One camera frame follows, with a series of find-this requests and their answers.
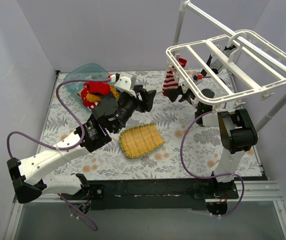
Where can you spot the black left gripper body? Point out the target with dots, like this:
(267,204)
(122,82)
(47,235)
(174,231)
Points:
(139,99)

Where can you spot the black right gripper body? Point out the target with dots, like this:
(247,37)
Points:
(183,93)

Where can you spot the red white striped sock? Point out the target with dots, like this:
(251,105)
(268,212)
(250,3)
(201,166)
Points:
(91,105)
(171,81)

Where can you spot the mustard yellow sock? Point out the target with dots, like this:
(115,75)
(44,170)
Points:
(114,92)
(93,98)

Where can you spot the red sock with white pattern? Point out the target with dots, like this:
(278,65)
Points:
(84,93)

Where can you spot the beige striped sock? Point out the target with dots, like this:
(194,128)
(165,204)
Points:
(79,94)

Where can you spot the black white striped sock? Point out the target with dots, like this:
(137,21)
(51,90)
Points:
(212,63)

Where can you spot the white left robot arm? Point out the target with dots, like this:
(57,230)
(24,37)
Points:
(31,177)

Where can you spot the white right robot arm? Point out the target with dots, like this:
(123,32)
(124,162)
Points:
(237,134)

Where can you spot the white clip sock hanger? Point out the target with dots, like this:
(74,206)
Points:
(233,70)

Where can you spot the woven bamboo tray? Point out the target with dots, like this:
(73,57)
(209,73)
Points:
(140,140)

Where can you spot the white drying rack stand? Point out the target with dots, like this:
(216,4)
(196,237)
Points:
(258,50)

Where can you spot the teal transparent plastic basin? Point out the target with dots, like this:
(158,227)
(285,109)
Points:
(86,72)

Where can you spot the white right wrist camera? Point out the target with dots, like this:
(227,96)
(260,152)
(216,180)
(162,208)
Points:
(199,76)

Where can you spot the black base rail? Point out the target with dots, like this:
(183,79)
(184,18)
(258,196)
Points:
(172,193)

